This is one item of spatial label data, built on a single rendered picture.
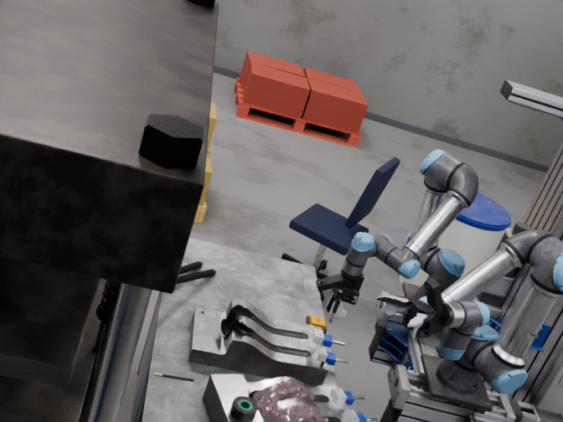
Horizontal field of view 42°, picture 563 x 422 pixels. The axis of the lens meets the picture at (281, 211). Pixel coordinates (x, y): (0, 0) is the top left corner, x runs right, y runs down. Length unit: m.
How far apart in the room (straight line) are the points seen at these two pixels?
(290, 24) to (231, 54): 0.76
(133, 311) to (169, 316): 1.62
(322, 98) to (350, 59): 1.28
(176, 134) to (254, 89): 6.39
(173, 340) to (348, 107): 5.19
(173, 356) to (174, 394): 0.20
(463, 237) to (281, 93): 3.09
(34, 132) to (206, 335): 1.72
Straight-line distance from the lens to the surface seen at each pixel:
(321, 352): 2.74
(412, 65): 8.83
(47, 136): 1.11
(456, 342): 2.28
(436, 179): 2.80
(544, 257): 2.35
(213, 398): 2.45
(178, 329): 2.81
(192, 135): 1.10
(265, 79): 7.43
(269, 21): 8.60
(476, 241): 5.08
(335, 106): 7.61
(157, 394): 2.52
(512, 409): 2.82
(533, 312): 2.41
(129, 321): 1.26
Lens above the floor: 2.45
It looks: 25 degrees down
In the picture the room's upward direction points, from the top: 19 degrees clockwise
